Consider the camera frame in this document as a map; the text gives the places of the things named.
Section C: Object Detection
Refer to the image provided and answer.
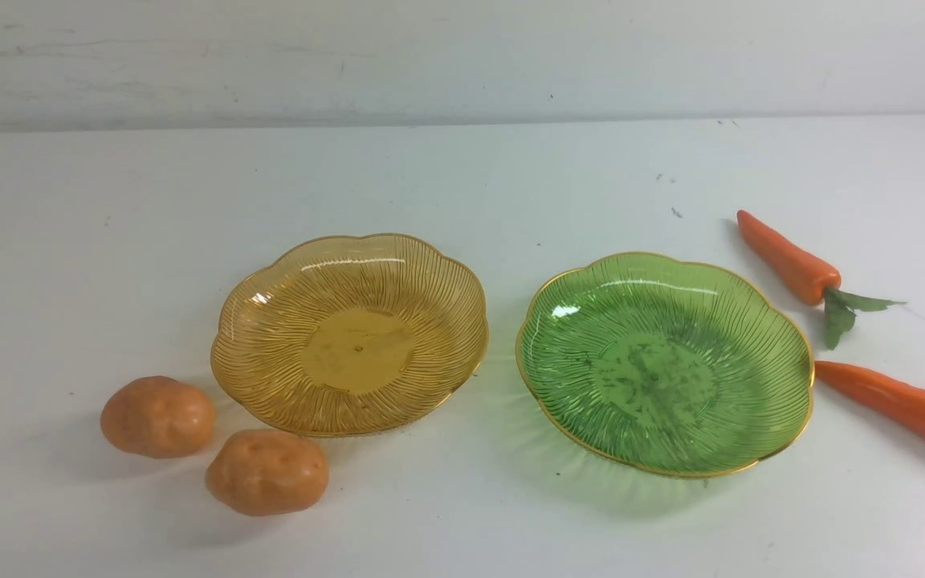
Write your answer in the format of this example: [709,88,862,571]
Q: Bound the toy potato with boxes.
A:
[205,430,330,517]
[100,376,216,458]

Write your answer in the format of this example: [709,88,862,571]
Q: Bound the toy carrot with leaves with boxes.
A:
[736,210,904,350]

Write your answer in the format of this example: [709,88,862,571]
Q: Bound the amber ribbed plastic plate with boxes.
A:
[210,234,491,437]

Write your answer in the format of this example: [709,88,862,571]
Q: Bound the green ribbed plastic plate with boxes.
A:
[515,252,814,478]

